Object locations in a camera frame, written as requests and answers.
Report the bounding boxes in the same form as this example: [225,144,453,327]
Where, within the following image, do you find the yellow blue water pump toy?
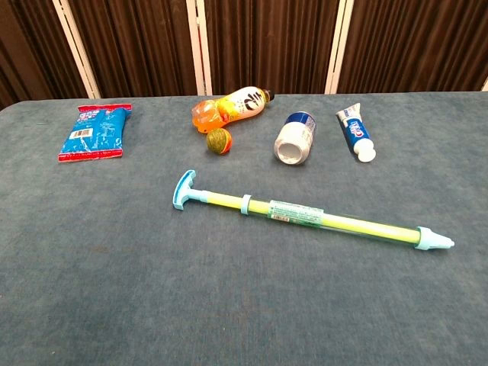
[171,169,456,252]

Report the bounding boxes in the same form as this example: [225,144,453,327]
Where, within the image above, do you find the green orange ball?
[206,128,233,155]

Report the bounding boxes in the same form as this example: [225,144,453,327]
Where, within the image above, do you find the white blue can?
[273,111,318,165]

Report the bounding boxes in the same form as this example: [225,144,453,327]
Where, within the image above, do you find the orange drink bottle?
[191,86,276,134]

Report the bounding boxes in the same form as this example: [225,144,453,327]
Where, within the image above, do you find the white blue toothpaste tube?
[335,102,377,163]

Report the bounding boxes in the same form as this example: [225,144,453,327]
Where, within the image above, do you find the dark brown curtain panel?
[204,0,340,96]
[0,0,89,110]
[67,0,199,98]
[337,0,488,95]

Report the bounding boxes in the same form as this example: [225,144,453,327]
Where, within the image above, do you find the teal felt table cover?
[0,90,488,366]

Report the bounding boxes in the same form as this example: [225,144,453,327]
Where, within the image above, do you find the blue red snack packet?
[57,103,133,162]

